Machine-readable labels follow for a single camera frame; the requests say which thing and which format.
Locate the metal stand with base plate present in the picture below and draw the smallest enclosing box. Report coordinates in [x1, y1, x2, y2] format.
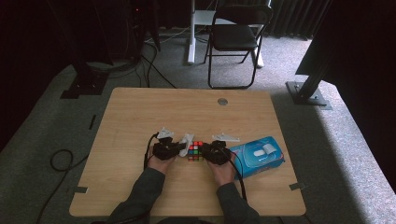
[285, 0, 332, 110]

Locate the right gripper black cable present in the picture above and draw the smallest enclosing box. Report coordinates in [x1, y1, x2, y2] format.
[219, 146, 248, 202]

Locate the blue wet wipe pack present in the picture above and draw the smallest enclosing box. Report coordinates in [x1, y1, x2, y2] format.
[228, 135, 286, 180]

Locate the white desk frame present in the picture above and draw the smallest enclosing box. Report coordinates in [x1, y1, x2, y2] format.
[186, 0, 272, 69]

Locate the white wet wipe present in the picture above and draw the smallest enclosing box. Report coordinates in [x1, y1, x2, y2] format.
[178, 133, 195, 158]

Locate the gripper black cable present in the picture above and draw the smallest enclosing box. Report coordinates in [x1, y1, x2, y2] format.
[143, 133, 160, 171]
[219, 146, 248, 202]

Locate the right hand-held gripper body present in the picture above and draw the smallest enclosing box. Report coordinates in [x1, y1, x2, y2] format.
[205, 133, 241, 166]

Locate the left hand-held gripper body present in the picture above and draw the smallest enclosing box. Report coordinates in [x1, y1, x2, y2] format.
[151, 126, 178, 161]

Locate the dark pleated curtain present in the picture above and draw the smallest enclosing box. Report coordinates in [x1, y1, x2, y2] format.
[267, 0, 331, 40]

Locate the black stand with base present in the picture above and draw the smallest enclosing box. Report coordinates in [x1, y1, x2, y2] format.
[60, 0, 110, 100]

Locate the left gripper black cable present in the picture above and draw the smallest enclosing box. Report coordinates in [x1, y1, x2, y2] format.
[143, 133, 160, 171]

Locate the black floor cable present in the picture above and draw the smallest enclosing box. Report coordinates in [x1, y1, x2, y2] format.
[35, 148, 92, 224]

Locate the colourful puzzle cube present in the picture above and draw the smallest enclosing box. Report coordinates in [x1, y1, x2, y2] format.
[187, 140, 205, 162]

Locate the black folding chair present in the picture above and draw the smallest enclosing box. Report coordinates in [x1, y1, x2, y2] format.
[204, 3, 275, 91]

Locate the person's right hand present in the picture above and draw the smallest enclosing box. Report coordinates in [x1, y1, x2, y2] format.
[206, 152, 237, 187]

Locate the bundle of floor cables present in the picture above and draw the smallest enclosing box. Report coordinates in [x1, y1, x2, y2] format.
[87, 27, 178, 90]

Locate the black equipment rack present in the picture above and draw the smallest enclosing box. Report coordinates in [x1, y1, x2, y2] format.
[124, 0, 162, 60]

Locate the person's left hand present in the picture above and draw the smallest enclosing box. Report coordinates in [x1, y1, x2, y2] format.
[147, 151, 177, 175]

